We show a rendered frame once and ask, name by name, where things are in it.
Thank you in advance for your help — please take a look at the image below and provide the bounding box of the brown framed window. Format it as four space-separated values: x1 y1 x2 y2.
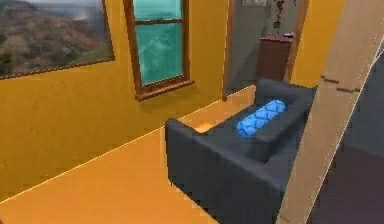
122 0 196 102

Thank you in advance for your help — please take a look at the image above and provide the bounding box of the dark brown cabinet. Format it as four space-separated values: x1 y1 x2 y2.
255 33 295 83

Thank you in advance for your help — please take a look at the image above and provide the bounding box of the framed landscape picture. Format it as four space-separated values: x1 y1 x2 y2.
0 0 116 81

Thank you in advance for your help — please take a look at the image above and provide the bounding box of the blue patterned cushion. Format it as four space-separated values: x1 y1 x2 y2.
236 99 288 140

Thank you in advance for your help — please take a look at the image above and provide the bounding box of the dark grey sofa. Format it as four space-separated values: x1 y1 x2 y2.
164 77 318 224

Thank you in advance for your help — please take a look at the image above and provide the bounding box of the tan wooden room door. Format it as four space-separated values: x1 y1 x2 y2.
275 0 384 224

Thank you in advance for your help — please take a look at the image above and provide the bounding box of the potted house plant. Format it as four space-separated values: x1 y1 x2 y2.
271 0 287 37

